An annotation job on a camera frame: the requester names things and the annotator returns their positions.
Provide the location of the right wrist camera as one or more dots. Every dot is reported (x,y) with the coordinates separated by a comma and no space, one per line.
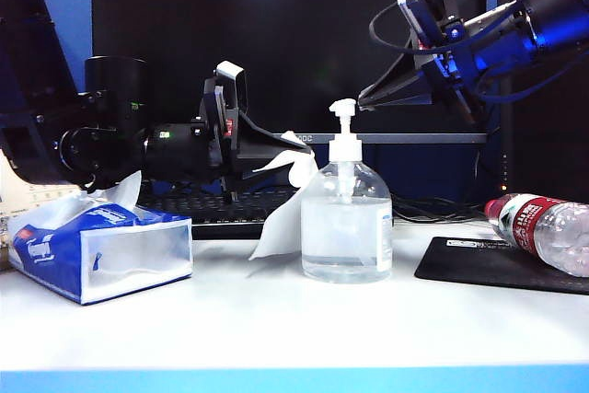
(423,6)

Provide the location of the clear alcohol pump bottle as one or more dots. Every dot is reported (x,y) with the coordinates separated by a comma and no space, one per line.
(345,236)

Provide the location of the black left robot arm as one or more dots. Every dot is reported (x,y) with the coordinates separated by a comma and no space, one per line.
(115,144)

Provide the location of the white paper tissue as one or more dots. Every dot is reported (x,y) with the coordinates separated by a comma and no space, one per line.
(280,227)
(124,190)

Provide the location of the black AOC monitor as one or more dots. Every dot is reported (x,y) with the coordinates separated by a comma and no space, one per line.
(299,20)

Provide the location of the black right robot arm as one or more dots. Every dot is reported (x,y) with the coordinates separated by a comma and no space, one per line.
(552,20)

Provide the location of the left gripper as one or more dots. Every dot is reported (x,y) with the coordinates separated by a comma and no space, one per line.
(225,135)

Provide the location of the paper desk calendar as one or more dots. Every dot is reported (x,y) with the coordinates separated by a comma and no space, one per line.
(46,191)

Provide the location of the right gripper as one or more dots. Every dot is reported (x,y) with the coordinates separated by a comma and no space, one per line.
(451,52)

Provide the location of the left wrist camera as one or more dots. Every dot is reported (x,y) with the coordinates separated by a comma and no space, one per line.
(234,84)

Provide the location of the black keyboard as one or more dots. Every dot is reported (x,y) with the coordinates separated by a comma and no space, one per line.
(221,213)

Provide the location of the black HSO monitor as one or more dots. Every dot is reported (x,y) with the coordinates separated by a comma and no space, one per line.
(547,149)

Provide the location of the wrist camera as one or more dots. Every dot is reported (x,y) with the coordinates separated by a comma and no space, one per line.
(423,6)
(234,84)

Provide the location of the red label water bottle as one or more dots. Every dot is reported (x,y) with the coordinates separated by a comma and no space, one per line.
(529,223)

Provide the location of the black mouse pad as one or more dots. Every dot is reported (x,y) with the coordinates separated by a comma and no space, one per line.
(474,269)

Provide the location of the blue white tissue pack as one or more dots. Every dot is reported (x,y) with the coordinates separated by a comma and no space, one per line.
(138,259)

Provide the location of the blue office partition panel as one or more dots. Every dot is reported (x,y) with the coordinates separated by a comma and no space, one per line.
(73,20)

